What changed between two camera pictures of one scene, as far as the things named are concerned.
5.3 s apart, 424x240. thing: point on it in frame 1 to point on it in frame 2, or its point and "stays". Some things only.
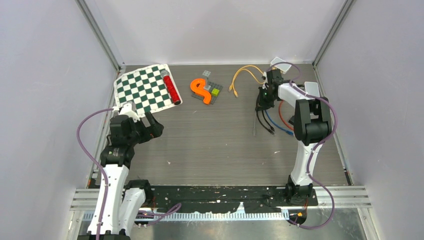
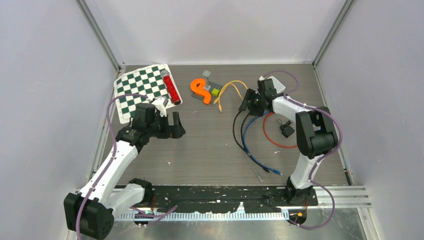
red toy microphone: x=166 y=76 stays
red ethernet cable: x=281 y=116 to x=284 y=146
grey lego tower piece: x=207 y=73 stays
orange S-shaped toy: x=197 y=85 stays
